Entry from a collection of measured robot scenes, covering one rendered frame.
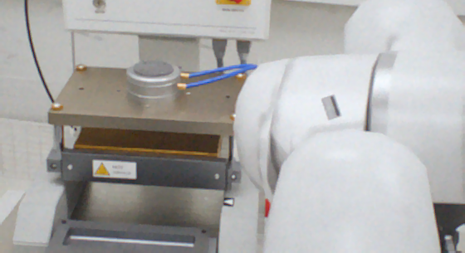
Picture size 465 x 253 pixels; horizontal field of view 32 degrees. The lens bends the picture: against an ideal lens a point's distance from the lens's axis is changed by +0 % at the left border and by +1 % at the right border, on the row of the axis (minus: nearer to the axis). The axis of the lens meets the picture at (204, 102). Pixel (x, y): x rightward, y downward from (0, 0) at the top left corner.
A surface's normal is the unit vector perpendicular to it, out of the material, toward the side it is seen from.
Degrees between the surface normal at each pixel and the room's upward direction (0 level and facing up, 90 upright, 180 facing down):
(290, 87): 29
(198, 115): 0
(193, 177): 90
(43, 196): 0
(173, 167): 90
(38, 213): 40
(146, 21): 90
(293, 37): 90
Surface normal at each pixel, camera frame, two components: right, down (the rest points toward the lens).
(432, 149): -0.31, 0.42
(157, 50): -0.08, 0.40
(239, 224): -0.04, -0.44
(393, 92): -0.26, -0.47
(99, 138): 0.03, -0.91
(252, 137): -0.70, -0.13
